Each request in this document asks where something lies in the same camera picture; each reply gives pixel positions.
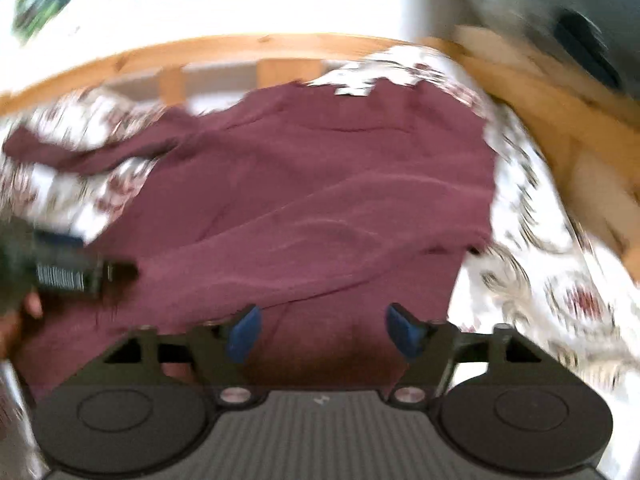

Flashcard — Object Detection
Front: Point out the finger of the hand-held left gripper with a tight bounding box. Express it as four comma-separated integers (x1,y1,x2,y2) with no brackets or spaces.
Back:
102,259,140,282

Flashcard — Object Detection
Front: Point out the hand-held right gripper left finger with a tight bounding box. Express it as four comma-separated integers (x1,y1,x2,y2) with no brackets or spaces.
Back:
102,304,263,406

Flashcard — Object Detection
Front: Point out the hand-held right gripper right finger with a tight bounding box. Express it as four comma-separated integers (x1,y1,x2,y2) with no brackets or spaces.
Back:
385,302,543,406

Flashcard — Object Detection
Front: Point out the maroon towel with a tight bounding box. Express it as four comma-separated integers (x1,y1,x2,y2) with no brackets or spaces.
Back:
2,80,501,401

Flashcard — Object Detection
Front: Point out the person's left hand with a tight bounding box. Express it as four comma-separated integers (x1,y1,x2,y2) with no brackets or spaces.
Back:
0,291,46,361

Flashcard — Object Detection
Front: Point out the floral bedsheet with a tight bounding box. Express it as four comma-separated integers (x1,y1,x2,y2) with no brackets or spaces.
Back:
0,45,640,480

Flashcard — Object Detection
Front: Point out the wooden bed frame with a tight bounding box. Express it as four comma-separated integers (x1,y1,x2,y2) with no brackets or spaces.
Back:
0,25,640,263

